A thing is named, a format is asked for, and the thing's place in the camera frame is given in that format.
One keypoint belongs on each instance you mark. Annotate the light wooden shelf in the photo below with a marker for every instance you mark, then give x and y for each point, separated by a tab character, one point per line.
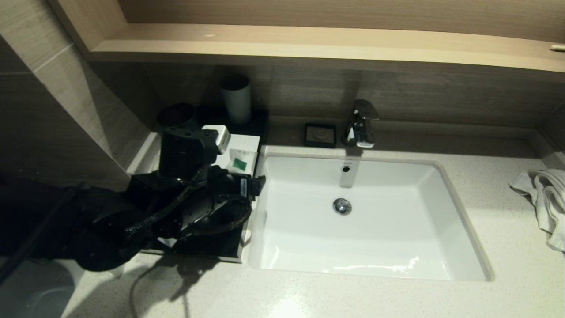
309	44

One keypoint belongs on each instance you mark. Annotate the black square soap dish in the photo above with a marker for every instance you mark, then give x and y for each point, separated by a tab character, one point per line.
320	136

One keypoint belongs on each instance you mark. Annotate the small white rectangular block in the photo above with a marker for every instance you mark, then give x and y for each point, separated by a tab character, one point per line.
218	138

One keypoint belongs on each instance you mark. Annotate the white towel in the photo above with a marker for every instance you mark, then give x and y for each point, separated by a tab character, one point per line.
545	198

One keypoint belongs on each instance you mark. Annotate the small pale object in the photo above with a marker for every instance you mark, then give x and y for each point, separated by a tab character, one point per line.
557	48

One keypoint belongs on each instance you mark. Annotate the black glossy drawer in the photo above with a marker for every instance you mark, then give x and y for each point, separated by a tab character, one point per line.
229	247

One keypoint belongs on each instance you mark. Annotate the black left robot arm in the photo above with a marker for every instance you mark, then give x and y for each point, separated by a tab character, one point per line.
181	150

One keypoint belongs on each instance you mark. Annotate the chrome drain plug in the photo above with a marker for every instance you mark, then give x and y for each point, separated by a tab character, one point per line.
342	206

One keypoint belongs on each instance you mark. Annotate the black cup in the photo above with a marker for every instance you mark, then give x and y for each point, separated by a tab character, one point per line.
176	114

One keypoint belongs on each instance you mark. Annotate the grey cup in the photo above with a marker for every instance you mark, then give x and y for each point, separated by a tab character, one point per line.
236	101

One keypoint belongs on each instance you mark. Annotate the white ceramic sink basin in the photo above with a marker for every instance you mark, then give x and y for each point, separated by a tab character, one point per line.
375	238

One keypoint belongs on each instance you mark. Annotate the black glossy tray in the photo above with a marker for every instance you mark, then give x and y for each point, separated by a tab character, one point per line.
258	117

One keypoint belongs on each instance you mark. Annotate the small white green-label sachet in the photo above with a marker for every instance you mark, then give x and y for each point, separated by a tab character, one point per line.
240	164

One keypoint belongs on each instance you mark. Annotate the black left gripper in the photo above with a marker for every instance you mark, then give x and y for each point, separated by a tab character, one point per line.
234	190

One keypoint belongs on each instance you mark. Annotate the chrome faucet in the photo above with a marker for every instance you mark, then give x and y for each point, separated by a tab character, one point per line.
359	128

